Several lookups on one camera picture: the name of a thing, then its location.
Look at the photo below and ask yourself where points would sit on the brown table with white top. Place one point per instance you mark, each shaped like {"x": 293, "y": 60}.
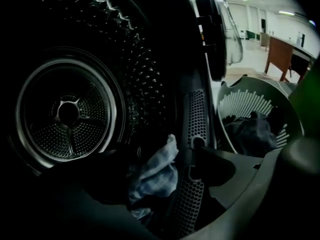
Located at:
{"x": 280, "y": 56}

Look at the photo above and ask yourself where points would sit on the round black washing machine door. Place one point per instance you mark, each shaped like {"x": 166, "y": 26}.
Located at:
{"x": 215, "y": 34}

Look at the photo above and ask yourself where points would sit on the grey laundry basket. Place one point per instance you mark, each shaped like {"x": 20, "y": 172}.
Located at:
{"x": 240, "y": 96}

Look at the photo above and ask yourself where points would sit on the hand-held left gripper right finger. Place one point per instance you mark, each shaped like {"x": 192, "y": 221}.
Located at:
{"x": 215, "y": 169}

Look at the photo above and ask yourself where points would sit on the dark grey garment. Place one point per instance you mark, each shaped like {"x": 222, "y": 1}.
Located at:
{"x": 250, "y": 134}

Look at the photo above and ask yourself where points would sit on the light checked garment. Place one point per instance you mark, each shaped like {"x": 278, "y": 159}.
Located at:
{"x": 157, "y": 174}

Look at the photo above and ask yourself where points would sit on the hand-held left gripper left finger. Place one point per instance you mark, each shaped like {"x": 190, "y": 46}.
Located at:
{"x": 105, "y": 181}

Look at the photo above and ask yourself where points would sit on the black washing machine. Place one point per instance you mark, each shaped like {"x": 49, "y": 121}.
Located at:
{"x": 70, "y": 109}

